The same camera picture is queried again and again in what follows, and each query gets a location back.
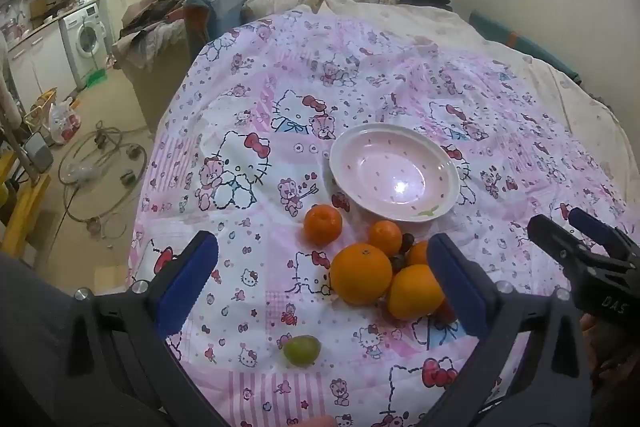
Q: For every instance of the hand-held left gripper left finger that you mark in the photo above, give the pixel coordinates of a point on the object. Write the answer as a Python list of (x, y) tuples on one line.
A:
[(192, 272)]

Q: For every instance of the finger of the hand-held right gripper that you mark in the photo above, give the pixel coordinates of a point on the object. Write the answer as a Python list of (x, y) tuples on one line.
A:
[(560, 242), (597, 229)]

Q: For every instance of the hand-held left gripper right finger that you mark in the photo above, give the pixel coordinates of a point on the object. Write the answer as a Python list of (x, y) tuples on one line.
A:
[(457, 282)]

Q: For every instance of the large orange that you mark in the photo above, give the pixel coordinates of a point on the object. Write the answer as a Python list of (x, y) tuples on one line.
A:
[(361, 274), (415, 291)]

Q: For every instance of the small mandarin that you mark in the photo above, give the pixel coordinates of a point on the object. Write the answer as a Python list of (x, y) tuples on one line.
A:
[(323, 224), (419, 253), (385, 237)]

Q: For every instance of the pink dotted plate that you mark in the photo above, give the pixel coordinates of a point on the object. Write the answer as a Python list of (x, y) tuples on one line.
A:
[(395, 172)]

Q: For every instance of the person's right hand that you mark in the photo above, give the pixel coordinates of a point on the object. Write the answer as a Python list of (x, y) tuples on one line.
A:
[(612, 347)]

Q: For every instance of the green grape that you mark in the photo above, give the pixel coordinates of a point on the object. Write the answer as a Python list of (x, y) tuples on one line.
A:
[(302, 350)]

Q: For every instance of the pink printed blanket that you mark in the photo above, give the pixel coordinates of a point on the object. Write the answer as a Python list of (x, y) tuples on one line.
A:
[(250, 117)]

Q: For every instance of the grey box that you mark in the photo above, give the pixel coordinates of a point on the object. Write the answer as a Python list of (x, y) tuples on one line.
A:
[(40, 152)]

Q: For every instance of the white plastic bag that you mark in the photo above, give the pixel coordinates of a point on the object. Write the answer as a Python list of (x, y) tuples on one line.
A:
[(62, 119)]

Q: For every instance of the teal cloth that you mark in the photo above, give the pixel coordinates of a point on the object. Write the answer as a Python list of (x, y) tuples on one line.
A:
[(520, 42)]

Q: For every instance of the green dustpan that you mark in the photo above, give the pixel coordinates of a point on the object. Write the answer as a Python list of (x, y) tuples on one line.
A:
[(95, 78)]

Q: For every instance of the white washing machine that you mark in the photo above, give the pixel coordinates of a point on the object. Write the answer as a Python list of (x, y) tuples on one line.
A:
[(85, 37)]

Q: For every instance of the white kitchen cabinet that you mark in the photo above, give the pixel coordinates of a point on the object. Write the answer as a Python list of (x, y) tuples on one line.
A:
[(40, 62)]

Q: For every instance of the yellow wooden frame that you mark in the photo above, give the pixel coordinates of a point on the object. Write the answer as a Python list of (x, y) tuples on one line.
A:
[(20, 207)]

